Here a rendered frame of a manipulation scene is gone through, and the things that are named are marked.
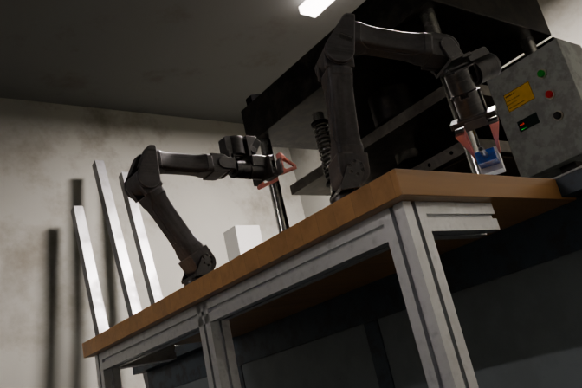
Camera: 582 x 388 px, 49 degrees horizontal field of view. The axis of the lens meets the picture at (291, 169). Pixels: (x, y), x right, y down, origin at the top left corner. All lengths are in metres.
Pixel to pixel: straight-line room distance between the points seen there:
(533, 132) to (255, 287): 1.42
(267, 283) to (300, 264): 0.11
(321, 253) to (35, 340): 3.30
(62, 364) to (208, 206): 1.58
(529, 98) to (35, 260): 3.09
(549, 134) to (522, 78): 0.23
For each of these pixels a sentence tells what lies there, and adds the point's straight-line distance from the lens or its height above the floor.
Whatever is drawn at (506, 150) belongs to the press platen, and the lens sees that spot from 2.63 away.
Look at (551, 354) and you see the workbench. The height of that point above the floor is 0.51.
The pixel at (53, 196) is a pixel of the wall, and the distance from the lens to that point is 4.51.
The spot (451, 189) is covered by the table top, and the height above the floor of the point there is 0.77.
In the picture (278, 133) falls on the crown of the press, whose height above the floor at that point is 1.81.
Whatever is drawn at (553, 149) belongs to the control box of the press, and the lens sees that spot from 2.34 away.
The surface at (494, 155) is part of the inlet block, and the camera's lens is 1.45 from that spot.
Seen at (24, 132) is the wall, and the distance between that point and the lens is 4.65.
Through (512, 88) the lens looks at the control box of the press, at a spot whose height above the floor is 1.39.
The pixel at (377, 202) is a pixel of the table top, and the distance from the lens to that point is 0.92.
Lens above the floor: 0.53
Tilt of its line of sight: 19 degrees up
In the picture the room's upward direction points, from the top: 13 degrees counter-clockwise
